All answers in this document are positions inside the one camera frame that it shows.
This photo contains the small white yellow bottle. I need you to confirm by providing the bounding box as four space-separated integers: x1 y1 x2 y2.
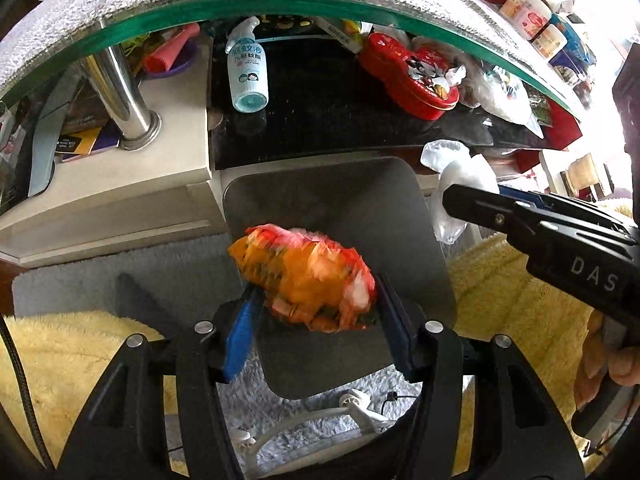
532 22 568 58

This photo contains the white striped packet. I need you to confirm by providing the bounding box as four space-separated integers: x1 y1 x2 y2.
315 15 366 53

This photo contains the red orange crinkled wrapper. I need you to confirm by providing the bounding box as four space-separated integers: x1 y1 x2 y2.
227 224 377 335

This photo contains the grey fluffy rug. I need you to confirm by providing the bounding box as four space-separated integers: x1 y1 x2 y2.
10 232 481 476

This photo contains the dark grey trash bin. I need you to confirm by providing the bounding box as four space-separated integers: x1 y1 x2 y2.
222 156 457 400

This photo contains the person's right hand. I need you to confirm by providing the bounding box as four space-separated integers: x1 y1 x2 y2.
574 309 640 411

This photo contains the black glass lower shelf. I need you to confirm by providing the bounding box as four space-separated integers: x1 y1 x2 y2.
207 25 546 171

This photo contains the red silicone item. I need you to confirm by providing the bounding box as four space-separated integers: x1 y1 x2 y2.
144 22 201 73

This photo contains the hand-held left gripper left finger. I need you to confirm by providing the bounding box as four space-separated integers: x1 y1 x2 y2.
57 287 266 480

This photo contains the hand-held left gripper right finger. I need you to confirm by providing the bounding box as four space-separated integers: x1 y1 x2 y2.
375 274 586 480

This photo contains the white spray bottle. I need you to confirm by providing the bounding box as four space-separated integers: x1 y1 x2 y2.
223 16 270 113

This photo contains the steel table leg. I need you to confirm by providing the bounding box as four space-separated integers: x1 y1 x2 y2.
82 42 162 151

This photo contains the stack of booklets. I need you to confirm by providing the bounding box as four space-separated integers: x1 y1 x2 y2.
52 125 123 161

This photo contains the red cartoon tin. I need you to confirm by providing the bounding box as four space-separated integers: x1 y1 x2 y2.
359 32 460 121

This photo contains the black cable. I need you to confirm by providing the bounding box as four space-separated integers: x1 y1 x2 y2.
0 315 53 471

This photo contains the white plastic frame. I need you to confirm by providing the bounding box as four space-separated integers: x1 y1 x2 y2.
235 389 401 476

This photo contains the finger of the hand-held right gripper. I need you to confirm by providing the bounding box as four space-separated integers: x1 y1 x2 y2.
497 186 638 243
441 183 543 263

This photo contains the crumpled clear plastic bag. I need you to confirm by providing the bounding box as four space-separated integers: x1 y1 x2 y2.
460 50 546 136

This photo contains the yellow fluffy blanket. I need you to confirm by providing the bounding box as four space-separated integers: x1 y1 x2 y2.
0 205 640 466

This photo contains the beige table base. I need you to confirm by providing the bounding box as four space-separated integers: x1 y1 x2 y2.
0 45 226 268

